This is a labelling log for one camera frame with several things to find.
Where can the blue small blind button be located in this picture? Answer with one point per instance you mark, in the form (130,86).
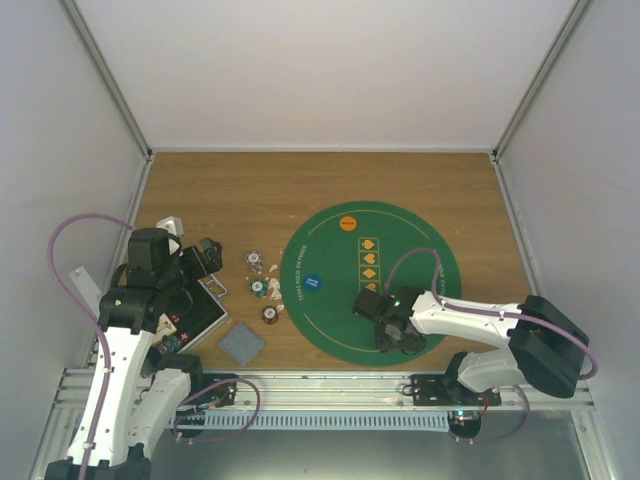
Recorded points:
(312,282)

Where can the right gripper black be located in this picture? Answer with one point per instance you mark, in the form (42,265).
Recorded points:
(383,345)

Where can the teal green 50 chip stack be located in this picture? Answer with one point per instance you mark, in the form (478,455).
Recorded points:
(259,287)

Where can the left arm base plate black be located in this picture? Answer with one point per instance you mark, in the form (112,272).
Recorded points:
(218,397)

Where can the red black chip stack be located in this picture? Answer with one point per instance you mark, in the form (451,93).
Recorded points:
(270,315)

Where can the grey ribbed card tray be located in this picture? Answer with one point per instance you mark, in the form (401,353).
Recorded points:
(241,344)

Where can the grey slotted cable duct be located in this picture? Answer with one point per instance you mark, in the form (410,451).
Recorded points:
(319,420)

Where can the black aluminium poker case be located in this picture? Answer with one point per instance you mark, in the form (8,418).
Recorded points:
(198,313)

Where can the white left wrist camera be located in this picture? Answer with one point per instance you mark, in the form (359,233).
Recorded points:
(173,225)

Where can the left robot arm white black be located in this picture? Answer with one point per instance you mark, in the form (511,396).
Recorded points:
(116,439)

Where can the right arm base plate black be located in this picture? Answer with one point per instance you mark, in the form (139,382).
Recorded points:
(436,390)

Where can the orange big blind button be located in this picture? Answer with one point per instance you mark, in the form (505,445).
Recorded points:
(348,223)

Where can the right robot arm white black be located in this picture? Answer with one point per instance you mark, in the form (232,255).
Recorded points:
(531,342)

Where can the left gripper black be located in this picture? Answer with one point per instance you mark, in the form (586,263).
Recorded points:
(213,259)

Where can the green round poker mat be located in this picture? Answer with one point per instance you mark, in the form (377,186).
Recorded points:
(391,244)

